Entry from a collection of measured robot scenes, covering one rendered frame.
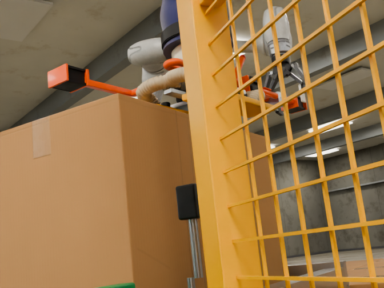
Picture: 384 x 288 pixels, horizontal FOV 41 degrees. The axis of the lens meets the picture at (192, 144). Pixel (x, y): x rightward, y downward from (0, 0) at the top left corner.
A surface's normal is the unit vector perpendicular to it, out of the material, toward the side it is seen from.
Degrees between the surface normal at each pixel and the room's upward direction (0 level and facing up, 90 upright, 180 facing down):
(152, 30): 90
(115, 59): 90
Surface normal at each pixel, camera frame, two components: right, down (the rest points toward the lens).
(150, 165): 0.83, -0.20
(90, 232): -0.55, -0.11
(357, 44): -0.80, -0.04
